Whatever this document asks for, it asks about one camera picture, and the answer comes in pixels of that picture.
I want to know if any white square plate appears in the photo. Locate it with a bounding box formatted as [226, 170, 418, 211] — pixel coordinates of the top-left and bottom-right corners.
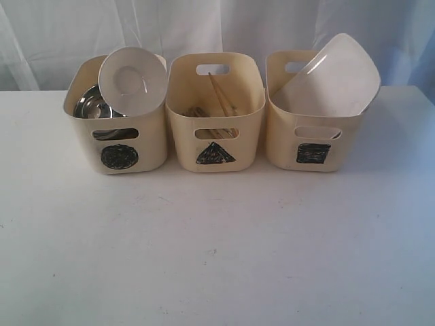
[270, 33, 381, 140]

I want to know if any white plastic bowl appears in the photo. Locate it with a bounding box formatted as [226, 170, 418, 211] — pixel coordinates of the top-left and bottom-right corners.
[98, 47, 168, 117]

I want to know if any cream bin with square mark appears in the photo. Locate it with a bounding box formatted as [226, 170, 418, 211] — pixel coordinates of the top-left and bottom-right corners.
[265, 50, 364, 172]

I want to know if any stainless steel bowl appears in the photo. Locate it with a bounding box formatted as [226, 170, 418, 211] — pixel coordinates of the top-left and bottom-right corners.
[73, 84, 139, 141]

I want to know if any cream bin with triangle mark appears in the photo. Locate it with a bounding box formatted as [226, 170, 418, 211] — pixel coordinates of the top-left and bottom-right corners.
[166, 52, 266, 173]

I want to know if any cream bin with circle mark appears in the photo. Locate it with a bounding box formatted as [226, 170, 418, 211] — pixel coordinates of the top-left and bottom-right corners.
[63, 55, 168, 175]

